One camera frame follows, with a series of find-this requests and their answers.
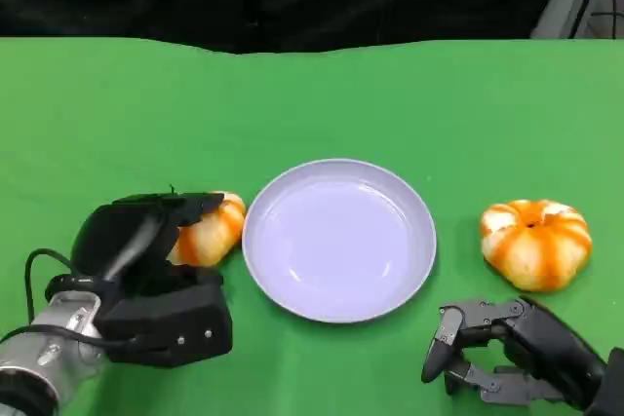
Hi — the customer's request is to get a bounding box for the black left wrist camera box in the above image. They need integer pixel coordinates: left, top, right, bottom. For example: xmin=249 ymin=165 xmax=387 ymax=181
xmin=99 ymin=283 xmax=234 ymax=369

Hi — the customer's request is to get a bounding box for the green table cloth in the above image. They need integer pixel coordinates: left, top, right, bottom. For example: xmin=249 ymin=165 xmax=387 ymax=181
xmin=0 ymin=36 xmax=624 ymax=416

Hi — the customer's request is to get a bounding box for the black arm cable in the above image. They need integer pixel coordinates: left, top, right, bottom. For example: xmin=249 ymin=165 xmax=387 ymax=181
xmin=23 ymin=248 xmax=79 ymax=327
xmin=0 ymin=322 xmax=162 ymax=352

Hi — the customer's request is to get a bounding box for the lilac plate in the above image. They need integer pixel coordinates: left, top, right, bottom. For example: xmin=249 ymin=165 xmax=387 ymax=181
xmin=242 ymin=158 xmax=438 ymax=324

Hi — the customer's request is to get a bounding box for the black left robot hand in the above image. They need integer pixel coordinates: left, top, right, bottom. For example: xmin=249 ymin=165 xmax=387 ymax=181
xmin=70 ymin=191 xmax=226 ymax=301

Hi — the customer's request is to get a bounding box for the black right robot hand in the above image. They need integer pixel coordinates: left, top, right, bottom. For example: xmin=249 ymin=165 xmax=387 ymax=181
xmin=421 ymin=294 xmax=609 ymax=411

